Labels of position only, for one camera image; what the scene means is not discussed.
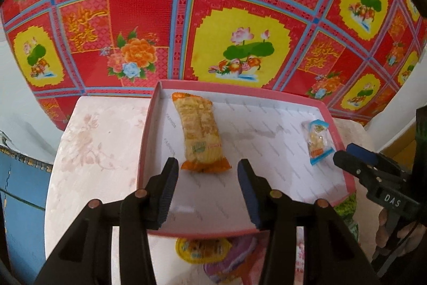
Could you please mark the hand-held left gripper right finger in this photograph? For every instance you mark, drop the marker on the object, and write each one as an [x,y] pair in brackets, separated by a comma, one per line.
[248,191]

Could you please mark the red floral printed blanket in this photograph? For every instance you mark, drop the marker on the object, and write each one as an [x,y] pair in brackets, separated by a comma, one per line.
[140,11]

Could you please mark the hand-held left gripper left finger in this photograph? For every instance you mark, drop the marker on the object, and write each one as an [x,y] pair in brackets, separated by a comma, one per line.
[168,191]

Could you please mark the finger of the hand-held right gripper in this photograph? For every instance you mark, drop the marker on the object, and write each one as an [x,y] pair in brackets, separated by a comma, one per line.
[350,166]
[362,153]

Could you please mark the blue-edged clear candy packet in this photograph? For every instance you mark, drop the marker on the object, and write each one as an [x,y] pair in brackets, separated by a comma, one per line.
[317,144]

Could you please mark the green snack packet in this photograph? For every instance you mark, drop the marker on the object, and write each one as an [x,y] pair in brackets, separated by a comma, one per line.
[347,211]

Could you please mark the pink cardboard box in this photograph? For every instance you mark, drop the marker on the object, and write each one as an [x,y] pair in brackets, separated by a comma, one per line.
[267,144]

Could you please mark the blue cabinet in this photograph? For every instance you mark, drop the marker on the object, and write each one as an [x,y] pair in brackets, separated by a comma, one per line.
[23,205]

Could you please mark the orange cracker packet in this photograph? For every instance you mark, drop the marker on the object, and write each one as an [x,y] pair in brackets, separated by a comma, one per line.
[200,131]

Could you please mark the yellow jelly cup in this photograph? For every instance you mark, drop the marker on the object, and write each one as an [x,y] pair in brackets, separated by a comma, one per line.
[200,251]

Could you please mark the person's right hand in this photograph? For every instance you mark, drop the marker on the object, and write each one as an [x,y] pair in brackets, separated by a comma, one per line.
[385,228]

